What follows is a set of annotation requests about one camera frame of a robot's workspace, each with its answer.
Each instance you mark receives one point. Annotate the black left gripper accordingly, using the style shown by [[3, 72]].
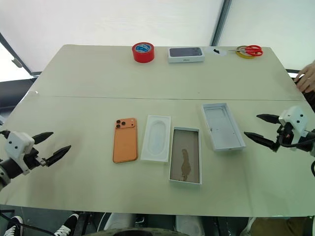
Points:
[[32, 158]]

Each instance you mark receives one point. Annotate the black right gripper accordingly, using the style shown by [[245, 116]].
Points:
[[284, 134]]

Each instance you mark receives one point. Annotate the orange smartphone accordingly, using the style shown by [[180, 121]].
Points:
[[124, 141]]

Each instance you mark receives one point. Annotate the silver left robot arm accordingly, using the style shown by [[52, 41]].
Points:
[[7, 170]]

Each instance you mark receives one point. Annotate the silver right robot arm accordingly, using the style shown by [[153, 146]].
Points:
[[308, 145]]

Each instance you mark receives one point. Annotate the white box base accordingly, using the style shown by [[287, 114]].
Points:
[[222, 126]]

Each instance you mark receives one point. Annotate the white box lid brown face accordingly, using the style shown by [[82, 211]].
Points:
[[185, 157]]

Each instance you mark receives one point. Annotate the closed phone box dark print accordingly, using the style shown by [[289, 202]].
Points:
[[186, 55]]

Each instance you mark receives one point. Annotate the person's bare hand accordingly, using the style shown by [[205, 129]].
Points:
[[306, 77]]

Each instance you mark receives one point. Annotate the yellow tape roll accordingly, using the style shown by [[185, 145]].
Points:
[[244, 55]]

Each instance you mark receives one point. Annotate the black white sneaker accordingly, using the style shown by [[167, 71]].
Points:
[[14, 226], [65, 226]]

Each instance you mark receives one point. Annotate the khaki trousers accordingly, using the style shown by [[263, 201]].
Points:
[[279, 226]]

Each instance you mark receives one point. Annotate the white rounded robot leg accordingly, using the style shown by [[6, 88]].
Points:
[[120, 222], [190, 224]]

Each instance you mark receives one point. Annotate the white moulded tray insert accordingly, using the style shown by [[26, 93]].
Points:
[[156, 141]]

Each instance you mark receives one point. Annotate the red tape roll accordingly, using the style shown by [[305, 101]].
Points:
[[143, 52]]

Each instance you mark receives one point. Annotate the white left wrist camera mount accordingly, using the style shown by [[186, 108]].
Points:
[[17, 145]]

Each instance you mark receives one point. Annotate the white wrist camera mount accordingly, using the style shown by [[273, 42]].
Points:
[[294, 117], [17, 145]]

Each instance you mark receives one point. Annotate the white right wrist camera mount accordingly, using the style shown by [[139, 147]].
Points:
[[294, 117]]

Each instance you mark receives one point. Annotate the dark tent frame pole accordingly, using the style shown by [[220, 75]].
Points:
[[13, 52], [219, 22]]

